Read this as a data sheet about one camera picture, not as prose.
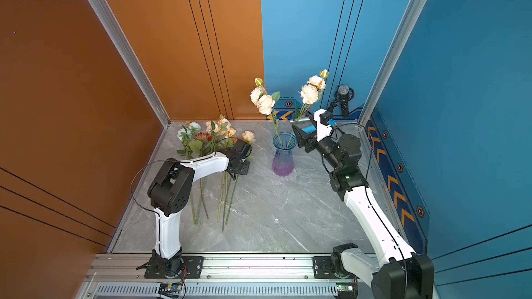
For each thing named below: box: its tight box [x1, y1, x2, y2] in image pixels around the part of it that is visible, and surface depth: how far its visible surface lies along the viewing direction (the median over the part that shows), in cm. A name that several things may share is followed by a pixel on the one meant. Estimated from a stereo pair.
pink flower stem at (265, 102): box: [250, 77, 283, 147], surface depth 79 cm
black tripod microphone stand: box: [328, 87, 356, 115], surface depth 106 cm
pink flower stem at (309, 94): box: [286, 69, 330, 147], surface depth 78 cm
